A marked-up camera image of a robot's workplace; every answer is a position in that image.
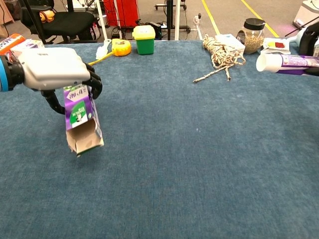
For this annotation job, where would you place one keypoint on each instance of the white frame leg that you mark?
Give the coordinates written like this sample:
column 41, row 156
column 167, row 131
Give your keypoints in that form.
column 102, row 22

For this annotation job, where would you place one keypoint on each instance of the orange red can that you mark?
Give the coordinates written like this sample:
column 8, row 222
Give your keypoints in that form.
column 11, row 41

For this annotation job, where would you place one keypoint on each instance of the white power strip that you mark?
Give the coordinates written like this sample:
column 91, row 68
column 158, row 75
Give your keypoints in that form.
column 197, row 19

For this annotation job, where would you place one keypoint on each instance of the blue table cloth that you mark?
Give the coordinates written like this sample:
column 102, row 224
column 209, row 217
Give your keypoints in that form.
column 174, row 149

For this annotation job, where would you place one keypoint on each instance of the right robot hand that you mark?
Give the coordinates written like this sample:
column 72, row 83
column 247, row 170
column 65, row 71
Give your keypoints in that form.
column 306, row 39

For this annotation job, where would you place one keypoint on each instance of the purple toothpaste box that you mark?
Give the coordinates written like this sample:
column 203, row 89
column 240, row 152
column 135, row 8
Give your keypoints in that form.
column 79, row 112

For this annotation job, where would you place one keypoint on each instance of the white pole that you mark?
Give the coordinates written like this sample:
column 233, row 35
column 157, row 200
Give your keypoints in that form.
column 177, row 20

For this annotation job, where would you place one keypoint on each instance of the red cabinet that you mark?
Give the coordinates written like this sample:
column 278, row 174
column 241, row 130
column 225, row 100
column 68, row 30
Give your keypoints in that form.
column 124, row 12

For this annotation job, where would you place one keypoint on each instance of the glass jar black lid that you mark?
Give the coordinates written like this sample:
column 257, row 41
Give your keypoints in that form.
column 253, row 41

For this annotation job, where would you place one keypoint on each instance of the black light stand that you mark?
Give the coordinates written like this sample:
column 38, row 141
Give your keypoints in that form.
column 31, row 15

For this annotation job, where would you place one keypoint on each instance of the black office chair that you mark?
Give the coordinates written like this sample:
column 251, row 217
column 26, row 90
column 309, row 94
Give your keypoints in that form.
column 69, row 22

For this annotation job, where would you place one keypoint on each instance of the yellow tape measure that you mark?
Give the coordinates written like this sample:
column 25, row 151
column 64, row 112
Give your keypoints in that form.
column 122, row 47

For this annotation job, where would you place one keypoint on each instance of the black slanted rod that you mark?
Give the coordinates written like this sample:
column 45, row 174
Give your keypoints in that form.
column 292, row 32

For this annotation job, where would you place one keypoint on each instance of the yellow plush toy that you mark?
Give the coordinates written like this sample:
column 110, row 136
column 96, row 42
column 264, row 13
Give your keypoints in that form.
column 47, row 16

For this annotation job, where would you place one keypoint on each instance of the white appliance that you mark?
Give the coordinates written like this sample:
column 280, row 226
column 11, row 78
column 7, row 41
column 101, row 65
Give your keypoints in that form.
column 305, row 12

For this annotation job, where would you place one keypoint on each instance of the wooden board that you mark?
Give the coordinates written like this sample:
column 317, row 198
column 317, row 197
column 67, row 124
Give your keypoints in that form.
column 6, row 15

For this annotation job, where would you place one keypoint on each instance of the yellow green mini bin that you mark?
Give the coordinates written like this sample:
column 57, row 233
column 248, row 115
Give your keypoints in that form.
column 145, row 44

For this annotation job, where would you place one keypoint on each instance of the purple toothpaste tube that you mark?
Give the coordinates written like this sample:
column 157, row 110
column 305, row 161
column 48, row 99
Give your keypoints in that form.
column 286, row 62

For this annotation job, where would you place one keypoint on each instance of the white blue carton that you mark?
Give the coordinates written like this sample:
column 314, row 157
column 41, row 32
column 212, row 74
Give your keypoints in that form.
column 229, row 39

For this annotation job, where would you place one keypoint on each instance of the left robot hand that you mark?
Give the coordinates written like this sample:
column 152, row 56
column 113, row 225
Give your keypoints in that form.
column 52, row 67

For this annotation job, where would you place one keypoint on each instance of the white snack packet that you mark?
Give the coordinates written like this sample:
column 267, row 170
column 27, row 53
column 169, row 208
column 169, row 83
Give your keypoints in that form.
column 271, row 46

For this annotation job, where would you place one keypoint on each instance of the small white purple carton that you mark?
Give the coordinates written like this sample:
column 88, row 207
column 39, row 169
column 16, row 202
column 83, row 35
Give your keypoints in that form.
column 32, row 44

